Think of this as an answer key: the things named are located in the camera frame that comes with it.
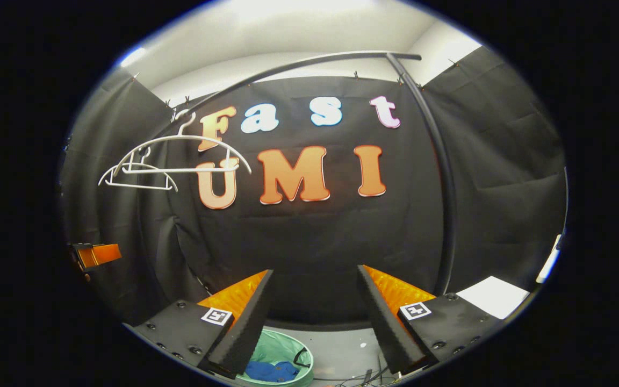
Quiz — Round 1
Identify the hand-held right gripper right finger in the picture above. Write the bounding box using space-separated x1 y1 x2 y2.
357 264 501 376

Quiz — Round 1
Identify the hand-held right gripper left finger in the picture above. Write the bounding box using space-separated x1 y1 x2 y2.
124 269 275 380

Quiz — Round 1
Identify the green laundry hamper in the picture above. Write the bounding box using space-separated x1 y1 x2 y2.
234 329 314 387

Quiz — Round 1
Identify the blue corduroy jacket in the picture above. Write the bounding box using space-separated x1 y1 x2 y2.
245 360 299 383

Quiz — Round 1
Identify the white plastic clothes hanger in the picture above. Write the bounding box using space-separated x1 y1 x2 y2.
98 146 178 192
113 110 253 175

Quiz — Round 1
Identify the black metal clothes rack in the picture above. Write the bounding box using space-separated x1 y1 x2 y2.
135 50 458 296

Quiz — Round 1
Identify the black backdrop cloth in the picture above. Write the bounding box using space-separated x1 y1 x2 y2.
60 46 567 331

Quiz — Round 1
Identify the white flat board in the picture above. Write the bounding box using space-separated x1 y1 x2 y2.
456 276 530 320

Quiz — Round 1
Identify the white tray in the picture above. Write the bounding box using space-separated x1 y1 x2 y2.
535 234 563 284

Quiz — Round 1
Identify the black floor cable bundle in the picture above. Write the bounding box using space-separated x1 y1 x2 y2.
336 368 396 387

